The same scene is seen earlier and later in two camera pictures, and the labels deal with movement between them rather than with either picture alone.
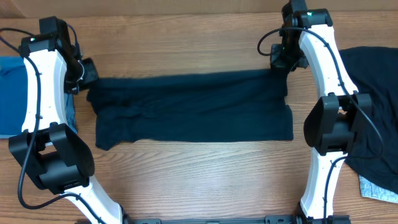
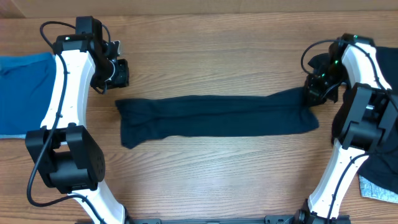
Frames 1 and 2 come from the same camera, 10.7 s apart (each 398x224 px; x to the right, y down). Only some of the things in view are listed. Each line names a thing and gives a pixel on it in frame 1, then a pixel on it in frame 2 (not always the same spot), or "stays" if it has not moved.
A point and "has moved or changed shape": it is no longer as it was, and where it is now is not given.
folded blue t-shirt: (13, 94) stays
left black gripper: (88, 72) → (121, 73)
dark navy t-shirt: (243, 105) has moved or changed shape
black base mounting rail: (277, 219) stays
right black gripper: (278, 58) → (315, 90)
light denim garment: (369, 189) stays
